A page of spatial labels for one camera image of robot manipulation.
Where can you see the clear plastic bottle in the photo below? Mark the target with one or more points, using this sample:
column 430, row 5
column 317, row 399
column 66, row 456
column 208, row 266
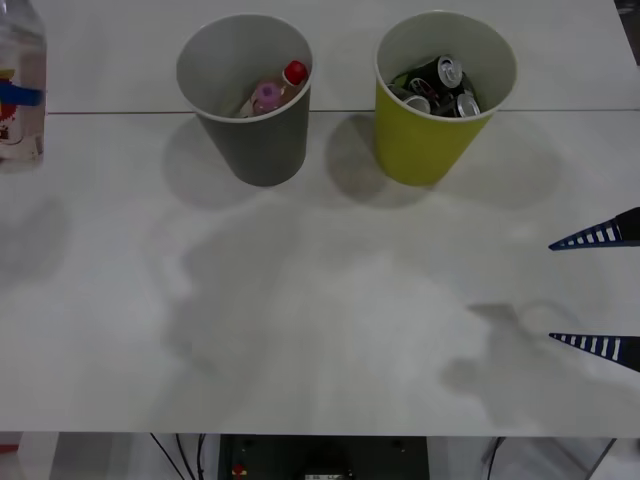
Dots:
column 22, row 55

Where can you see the silver-topped drink can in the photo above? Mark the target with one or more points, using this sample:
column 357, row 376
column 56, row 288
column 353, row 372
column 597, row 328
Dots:
column 418, row 102
column 467, row 105

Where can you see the pink-capped plastic bottle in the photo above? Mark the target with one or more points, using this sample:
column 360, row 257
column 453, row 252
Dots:
column 267, row 96

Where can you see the yellow-green plastic bin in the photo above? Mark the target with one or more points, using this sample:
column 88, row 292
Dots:
column 420, row 145

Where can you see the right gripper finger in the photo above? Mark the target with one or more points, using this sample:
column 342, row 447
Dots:
column 595, row 235
column 600, row 345

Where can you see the grey plastic bin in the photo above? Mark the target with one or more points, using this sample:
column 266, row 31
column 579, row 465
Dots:
column 260, row 150

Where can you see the black drink can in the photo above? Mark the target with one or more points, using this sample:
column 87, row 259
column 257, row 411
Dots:
column 448, row 70

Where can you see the green drink can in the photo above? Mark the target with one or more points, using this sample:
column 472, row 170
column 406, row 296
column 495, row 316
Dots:
column 400, row 80

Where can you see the white table leg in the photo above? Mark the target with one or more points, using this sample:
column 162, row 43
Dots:
column 37, row 457

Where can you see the dark red drink can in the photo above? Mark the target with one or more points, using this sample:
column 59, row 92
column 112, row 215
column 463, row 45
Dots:
column 425, row 86

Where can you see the red-capped plastic bottle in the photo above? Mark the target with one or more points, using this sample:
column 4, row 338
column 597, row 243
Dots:
column 294, row 72

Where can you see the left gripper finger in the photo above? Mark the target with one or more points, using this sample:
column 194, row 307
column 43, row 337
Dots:
column 20, row 95

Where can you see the black robot torso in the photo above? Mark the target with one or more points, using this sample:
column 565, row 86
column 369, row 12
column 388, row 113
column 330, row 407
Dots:
column 280, row 457

